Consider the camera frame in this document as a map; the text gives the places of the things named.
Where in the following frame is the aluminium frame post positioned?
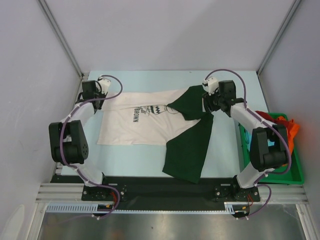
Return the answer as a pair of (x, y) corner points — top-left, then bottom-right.
(256, 0), (304, 77)
(36, 0), (84, 78)

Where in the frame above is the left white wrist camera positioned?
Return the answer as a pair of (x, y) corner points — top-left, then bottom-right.
(97, 76), (111, 95)

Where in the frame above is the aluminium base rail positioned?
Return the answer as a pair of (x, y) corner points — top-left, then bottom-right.
(35, 183), (309, 205)

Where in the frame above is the left aluminium frame post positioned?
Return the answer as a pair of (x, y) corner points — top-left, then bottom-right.
(36, 0), (84, 78)

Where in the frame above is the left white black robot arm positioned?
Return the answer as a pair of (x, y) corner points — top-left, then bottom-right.
(48, 77), (111, 200)

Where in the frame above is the grey slotted cable duct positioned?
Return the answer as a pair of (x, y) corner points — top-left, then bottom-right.
(46, 202), (248, 215)

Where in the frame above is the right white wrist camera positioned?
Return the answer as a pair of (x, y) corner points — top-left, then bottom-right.
(202, 77), (219, 96)

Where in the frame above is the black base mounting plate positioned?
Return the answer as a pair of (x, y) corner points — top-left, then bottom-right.
(49, 174), (261, 211)

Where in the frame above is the light blue t-shirt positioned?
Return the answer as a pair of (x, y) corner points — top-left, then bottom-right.
(244, 130), (275, 151)

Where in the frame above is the green plastic bin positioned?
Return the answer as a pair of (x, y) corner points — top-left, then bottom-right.
(237, 112), (304, 185)

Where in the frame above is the white green raglan t-shirt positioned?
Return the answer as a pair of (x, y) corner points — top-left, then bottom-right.
(97, 85), (214, 184)

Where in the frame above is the right aluminium frame post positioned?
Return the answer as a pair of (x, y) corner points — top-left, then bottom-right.
(256, 0), (304, 77)

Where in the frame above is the orange t-shirt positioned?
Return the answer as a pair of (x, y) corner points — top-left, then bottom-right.
(274, 116), (300, 154)

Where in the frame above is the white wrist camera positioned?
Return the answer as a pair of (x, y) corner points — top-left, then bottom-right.
(97, 76), (111, 95)
(202, 77), (219, 96)

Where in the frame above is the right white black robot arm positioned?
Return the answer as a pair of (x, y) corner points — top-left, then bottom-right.
(202, 77), (292, 201)

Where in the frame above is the red t-shirt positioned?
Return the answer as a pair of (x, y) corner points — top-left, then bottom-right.
(256, 110), (274, 122)

